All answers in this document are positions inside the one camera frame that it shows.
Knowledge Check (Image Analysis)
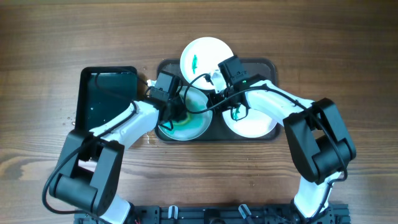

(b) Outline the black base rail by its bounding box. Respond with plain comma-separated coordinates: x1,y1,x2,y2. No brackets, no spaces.
73,204,351,224

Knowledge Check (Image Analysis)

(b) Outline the right black cable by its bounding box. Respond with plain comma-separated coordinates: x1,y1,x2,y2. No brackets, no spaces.
183,73,348,218

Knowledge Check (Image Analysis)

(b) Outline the light blue plate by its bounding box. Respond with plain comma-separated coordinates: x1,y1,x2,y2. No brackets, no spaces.
159,88,213,141

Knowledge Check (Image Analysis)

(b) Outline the white plate top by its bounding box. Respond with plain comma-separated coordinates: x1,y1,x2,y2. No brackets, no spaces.
180,37,234,90

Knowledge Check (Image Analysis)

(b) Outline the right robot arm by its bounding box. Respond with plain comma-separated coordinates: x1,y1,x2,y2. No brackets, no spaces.
205,56,356,223

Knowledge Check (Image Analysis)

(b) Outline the green yellow sponge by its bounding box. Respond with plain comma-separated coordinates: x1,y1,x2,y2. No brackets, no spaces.
169,112,192,126

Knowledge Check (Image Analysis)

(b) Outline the left black cable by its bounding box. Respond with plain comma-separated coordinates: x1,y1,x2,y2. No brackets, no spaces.
42,72,175,215

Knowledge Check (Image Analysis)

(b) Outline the white plate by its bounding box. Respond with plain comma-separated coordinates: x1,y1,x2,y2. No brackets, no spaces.
180,37,234,90
222,105,277,138

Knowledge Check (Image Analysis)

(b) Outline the black cable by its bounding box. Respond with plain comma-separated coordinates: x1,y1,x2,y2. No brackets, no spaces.
42,72,175,215
183,73,348,218

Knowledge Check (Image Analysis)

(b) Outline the dark grey serving tray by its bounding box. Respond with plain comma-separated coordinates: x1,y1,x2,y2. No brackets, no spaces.
154,57,280,144

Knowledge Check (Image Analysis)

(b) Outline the black water basin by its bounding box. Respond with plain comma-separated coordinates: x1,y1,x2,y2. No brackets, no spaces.
75,66,137,131

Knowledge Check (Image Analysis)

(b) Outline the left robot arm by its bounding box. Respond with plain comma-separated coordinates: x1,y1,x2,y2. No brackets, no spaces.
42,71,182,223

